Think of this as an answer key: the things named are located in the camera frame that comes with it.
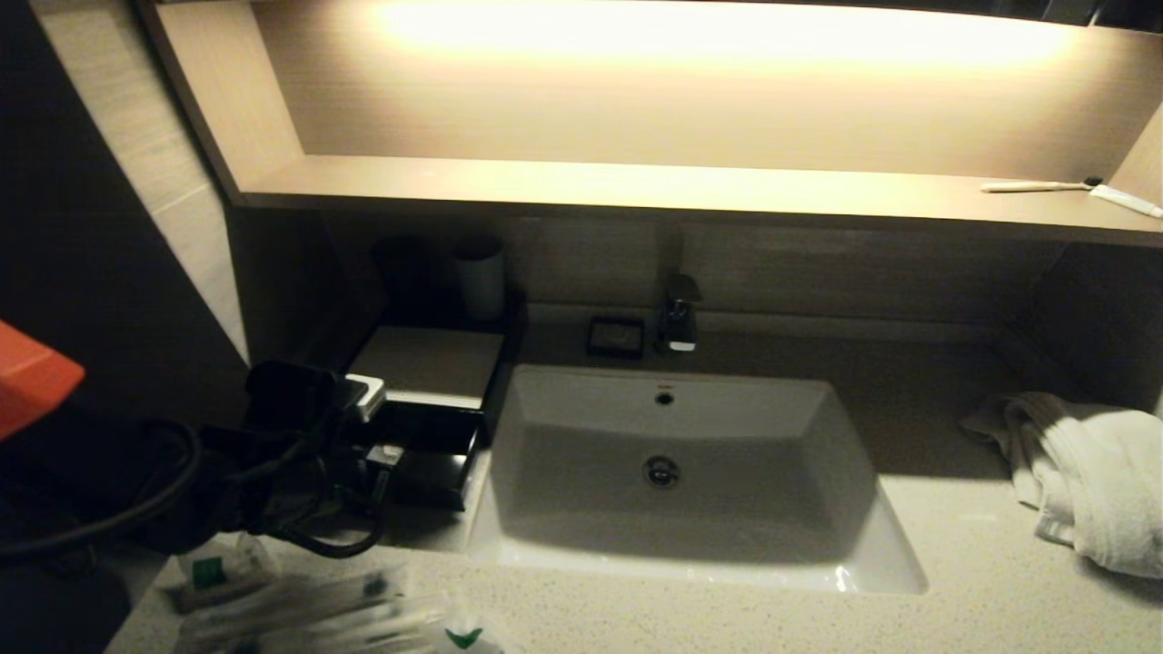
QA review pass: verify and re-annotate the clear sachet green label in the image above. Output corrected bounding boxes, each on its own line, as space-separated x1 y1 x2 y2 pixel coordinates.
173 534 281 611

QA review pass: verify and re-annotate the black box drawer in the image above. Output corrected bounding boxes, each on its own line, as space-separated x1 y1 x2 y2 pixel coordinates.
363 404 484 512

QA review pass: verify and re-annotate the grey plastic cup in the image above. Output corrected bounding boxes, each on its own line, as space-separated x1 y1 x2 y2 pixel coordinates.
453 236 507 322

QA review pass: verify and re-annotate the clear packet green leaf logo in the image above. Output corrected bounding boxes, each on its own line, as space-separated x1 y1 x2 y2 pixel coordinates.
436 599 505 654

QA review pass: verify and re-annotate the black amenity box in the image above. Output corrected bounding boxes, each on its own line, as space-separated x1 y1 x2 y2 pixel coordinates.
341 289 530 446

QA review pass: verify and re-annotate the long clear wrapped toothbrush packet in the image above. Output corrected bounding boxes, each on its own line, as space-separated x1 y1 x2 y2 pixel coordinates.
182 563 414 637
191 599 455 654

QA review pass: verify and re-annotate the dark plastic cup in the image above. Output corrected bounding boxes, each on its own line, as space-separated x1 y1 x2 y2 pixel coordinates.
373 236 437 305

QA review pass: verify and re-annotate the small black soap dish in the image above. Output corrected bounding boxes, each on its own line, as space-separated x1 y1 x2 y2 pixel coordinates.
586 314 647 360

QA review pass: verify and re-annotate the chrome faucet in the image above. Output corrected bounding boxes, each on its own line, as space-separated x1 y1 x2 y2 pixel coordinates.
661 274 703 353

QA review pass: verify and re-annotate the white ceramic sink basin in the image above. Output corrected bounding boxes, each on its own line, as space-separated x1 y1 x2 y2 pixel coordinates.
466 363 929 596

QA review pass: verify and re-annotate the white toothbrush dark head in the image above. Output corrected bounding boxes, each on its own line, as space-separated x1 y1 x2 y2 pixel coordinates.
981 174 1106 193

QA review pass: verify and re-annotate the white folded towel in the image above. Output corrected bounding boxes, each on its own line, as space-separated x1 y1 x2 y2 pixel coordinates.
959 391 1163 580

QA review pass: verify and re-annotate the white toothpaste tube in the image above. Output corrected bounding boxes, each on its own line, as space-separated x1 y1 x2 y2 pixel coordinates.
1090 183 1163 219

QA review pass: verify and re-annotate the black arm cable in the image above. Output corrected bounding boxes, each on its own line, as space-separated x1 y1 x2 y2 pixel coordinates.
0 420 387 560

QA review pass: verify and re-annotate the lit wooden wall shelf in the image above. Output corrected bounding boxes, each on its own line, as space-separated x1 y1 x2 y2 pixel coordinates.
132 0 1163 249

